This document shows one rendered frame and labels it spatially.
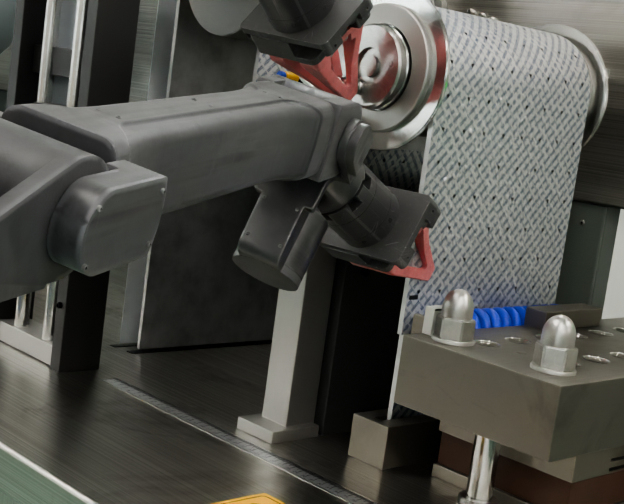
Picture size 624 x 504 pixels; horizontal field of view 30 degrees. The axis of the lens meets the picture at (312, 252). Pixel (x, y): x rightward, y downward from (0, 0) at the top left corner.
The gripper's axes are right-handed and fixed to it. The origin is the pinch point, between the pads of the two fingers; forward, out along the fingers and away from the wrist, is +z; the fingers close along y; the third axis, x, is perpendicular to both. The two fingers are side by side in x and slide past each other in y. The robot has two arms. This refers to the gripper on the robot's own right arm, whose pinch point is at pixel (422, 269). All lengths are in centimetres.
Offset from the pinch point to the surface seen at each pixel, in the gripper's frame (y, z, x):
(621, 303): -130, 250, 94
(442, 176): 0.2, -3.8, 7.6
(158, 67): -41.3, -8.4, 12.0
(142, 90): -89, 21, 24
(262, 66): -23.8, -9.0, 13.4
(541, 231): 0.3, 13.0, 11.7
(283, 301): -10.4, -3.3, -7.8
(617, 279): -133, 246, 100
